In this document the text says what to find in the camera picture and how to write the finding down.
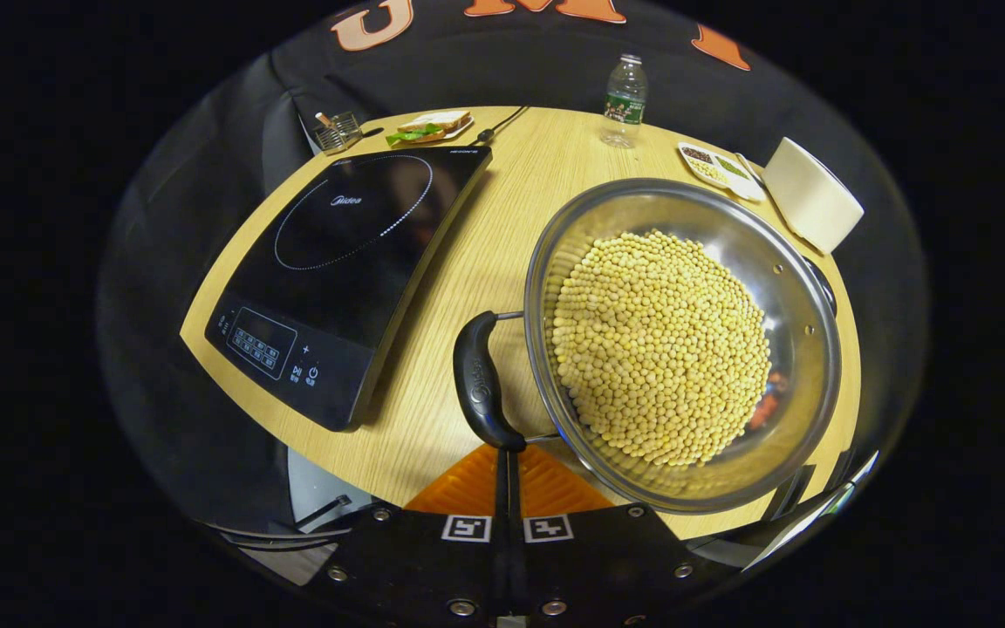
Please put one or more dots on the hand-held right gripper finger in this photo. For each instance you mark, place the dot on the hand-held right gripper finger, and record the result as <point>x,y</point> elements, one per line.
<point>499,558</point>
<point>518,558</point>

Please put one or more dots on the black induction cooktop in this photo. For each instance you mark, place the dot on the black induction cooktop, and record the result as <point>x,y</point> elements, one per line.
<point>354,288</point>

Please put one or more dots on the pile of yellow soybeans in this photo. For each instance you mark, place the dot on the pile of yellow soybeans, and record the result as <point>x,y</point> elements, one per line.
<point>659,349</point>

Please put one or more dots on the white divided dish of beans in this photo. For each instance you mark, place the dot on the white divided dish of beans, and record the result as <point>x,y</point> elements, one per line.
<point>721,170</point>

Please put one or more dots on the sandwich on white plate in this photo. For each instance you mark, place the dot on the sandwich on white plate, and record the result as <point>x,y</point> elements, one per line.
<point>431,125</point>

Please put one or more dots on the small glass ashtray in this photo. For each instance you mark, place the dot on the small glass ashtray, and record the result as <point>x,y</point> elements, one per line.
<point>337,133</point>

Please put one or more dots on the white toaster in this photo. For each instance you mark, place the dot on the white toaster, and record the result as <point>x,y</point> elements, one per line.
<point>812,196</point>

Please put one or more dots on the clear plastic water bottle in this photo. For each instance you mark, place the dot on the clear plastic water bottle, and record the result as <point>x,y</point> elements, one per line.
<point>624,100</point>

